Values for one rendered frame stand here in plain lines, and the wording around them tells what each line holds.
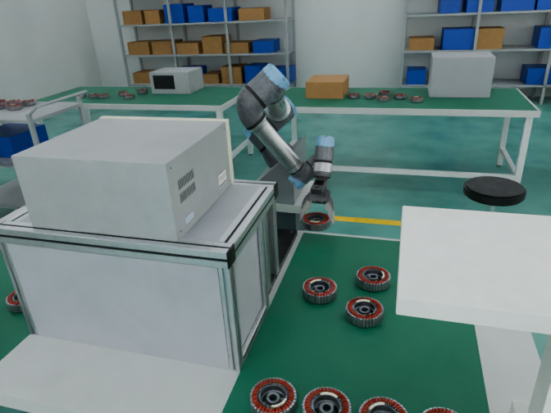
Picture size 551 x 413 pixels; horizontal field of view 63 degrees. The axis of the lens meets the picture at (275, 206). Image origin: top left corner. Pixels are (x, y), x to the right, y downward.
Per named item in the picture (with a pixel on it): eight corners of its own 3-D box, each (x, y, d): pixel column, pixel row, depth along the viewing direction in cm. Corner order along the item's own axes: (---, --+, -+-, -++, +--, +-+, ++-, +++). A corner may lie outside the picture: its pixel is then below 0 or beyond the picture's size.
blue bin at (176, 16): (177, 21, 800) (175, 3, 788) (195, 20, 790) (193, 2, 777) (165, 23, 764) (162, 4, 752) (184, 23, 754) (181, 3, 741)
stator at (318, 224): (305, 217, 187) (305, 210, 185) (332, 220, 183) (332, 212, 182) (298, 230, 177) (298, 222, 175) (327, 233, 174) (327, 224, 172)
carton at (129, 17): (135, 23, 821) (134, 10, 812) (153, 22, 812) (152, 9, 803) (124, 24, 786) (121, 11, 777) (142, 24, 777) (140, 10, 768)
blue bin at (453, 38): (439, 47, 704) (442, 27, 692) (469, 46, 694) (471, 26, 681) (441, 50, 668) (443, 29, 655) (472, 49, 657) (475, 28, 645)
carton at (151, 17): (157, 22, 810) (155, 9, 801) (170, 22, 803) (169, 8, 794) (145, 24, 775) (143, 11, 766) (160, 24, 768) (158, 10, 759)
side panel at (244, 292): (261, 306, 145) (253, 215, 131) (269, 306, 144) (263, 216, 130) (229, 369, 121) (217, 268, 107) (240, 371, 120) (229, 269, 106)
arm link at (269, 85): (261, 118, 225) (240, 82, 171) (283, 97, 224) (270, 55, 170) (277, 135, 224) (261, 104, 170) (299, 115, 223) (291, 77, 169)
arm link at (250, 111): (225, 108, 169) (302, 194, 191) (247, 88, 168) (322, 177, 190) (220, 103, 179) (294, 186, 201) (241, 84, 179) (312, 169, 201)
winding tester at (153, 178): (115, 174, 155) (102, 115, 146) (234, 182, 144) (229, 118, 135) (31, 227, 121) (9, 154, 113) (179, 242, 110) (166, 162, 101)
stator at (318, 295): (343, 298, 146) (343, 289, 144) (312, 309, 142) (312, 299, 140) (325, 281, 155) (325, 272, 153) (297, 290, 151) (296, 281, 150)
